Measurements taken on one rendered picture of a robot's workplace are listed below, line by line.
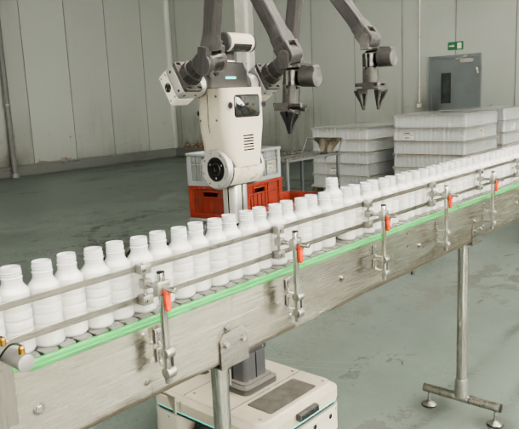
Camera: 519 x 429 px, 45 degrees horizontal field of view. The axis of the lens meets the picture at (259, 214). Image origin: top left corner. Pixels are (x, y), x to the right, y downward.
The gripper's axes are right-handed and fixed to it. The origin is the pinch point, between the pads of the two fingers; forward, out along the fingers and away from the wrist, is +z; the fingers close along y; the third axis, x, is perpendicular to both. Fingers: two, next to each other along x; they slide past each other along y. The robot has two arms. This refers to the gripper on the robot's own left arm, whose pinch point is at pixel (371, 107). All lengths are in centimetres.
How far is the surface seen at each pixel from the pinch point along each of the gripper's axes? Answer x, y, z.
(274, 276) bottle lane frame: 84, -20, 41
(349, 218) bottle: 43, -17, 33
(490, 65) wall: -940, 318, -42
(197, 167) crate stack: -84, 186, 38
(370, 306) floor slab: -156, 97, 140
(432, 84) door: -936, 427, -14
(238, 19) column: -680, 686, -151
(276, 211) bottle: 77, -17, 25
